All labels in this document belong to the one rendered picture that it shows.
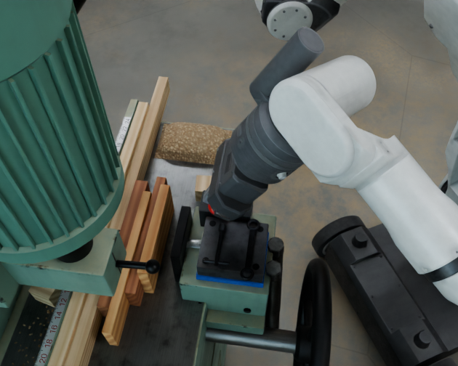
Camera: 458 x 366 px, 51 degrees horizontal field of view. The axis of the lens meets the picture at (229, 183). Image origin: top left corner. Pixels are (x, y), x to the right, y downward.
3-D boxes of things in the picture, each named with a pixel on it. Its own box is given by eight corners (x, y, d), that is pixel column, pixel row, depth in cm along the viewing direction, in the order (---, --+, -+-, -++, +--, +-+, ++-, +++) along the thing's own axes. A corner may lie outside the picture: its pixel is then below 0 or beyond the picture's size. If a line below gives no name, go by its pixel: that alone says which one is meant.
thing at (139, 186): (116, 318, 74) (110, 307, 70) (102, 316, 74) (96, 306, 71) (151, 195, 87) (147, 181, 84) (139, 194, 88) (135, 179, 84)
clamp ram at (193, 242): (221, 287, 76) (219, 263, 69) (174, 282, 77) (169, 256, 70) (228, 238, 82) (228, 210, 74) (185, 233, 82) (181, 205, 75)
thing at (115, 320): (118, 346, 72) (110, 333, 67) (109, 345, 72) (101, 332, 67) (155, 209, 86) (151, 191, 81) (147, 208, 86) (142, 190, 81)
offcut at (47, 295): (35, 299, 86) (27, 290, 83) (48, 279, 89) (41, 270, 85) (55, 308, 85) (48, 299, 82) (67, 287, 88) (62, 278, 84)
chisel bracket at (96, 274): (116, 302, 67) (104, 276, 60) (20, 289, 68) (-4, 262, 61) (130, 254, 71) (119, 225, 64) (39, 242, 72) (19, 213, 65)
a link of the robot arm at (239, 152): (255, 233, 64) (311, 195, 55) (192, 206, 61) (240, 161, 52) (264, 160, 72) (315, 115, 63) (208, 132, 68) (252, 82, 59)
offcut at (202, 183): (197, 185, 89) (196, 174, 86) (221, 186, 89) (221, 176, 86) (195, 201, 87) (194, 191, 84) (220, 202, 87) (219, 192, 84)
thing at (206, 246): (262, 288, 71) (265, 272, 66) (189, 279, 72) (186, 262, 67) (270, 213, 78) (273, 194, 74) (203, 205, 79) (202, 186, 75)
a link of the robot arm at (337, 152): (302, 86, 56) (375, 176, 54) (255, 106, 50) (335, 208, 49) (337, 47, 52) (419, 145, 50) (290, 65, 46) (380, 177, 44)
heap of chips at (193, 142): (226, 165, 91) (226, 153, 88) (154, 157, 92) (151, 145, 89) (232, 131, 96) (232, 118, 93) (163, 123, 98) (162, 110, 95)
